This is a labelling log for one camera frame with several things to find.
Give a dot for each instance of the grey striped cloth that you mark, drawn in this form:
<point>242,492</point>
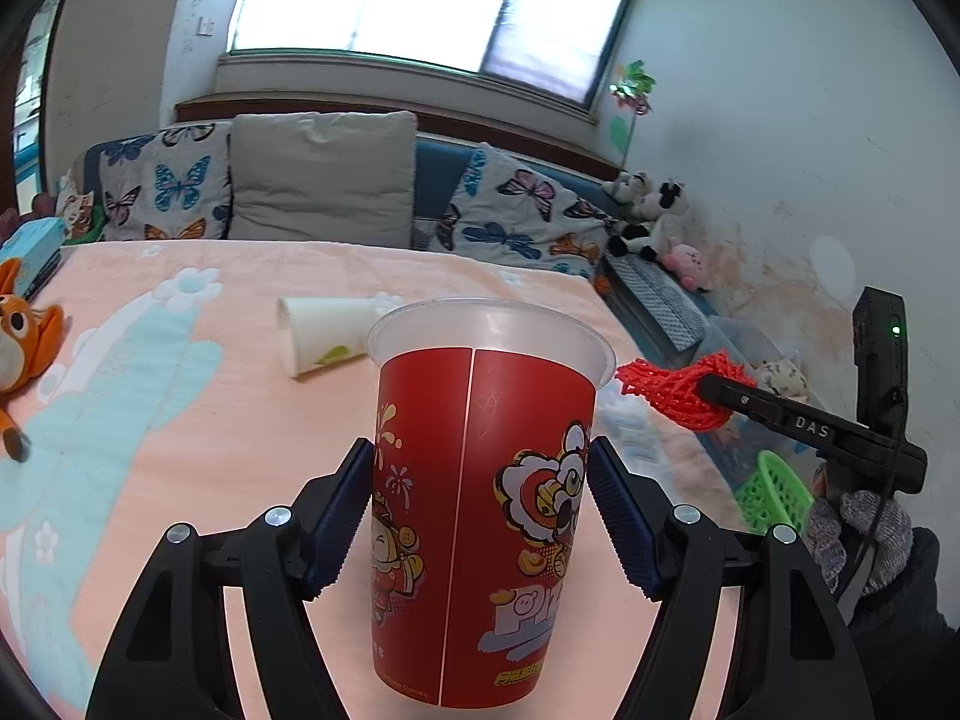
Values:
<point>660,300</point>

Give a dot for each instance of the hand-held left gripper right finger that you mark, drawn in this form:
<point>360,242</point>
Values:
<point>622,517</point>

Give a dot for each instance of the red mesh net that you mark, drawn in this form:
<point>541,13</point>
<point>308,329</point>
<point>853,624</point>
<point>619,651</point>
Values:
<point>667,386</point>

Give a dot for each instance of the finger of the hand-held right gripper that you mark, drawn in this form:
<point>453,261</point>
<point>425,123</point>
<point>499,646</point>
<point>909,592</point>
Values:
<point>735,396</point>

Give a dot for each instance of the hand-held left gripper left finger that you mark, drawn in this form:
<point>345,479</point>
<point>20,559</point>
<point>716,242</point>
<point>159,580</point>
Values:
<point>341,517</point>

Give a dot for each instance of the orange fox plush toy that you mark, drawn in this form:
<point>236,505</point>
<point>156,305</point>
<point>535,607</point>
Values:
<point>22,345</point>

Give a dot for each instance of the large butterfly print pillow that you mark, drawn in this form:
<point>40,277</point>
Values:
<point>517,217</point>

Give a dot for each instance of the beige cushion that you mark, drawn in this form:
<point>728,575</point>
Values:
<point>322,180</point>

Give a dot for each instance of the white paper cup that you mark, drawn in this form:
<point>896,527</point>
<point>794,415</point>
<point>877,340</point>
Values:
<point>322,330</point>

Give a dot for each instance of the red printed plastic cup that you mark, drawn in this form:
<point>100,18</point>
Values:
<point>480,502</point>

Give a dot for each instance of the white light switch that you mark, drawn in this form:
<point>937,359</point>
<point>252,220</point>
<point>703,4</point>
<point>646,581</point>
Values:
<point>206,26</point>

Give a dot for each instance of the floral patterned cloth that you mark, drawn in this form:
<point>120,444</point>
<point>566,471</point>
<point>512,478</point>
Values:
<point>780,382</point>

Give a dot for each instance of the blue tissue box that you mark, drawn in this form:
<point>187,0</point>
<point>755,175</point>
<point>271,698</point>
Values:
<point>34,247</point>

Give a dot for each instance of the cartoon printed packet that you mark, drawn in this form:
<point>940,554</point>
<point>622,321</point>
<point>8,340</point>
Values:
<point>79,214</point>

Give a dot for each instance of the person's right forearm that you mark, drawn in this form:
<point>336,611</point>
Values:
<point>915,637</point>

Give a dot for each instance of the person's right hand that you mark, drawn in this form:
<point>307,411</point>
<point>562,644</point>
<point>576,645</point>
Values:
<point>889,540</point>

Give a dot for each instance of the green plastic basket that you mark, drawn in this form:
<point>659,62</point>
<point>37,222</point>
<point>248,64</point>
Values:
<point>772,495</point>

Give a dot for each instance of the small butterfly print pillow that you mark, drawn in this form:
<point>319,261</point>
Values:
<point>165,187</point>

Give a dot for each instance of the pink plush toy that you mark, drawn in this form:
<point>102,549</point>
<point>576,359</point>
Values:
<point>686,266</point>

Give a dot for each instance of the colourful pinwheel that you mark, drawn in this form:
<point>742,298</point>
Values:
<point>630,90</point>

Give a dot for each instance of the pink printed blanket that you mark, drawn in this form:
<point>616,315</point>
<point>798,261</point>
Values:
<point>187,427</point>

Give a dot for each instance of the blue sofa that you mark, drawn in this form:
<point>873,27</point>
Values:
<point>439,157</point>

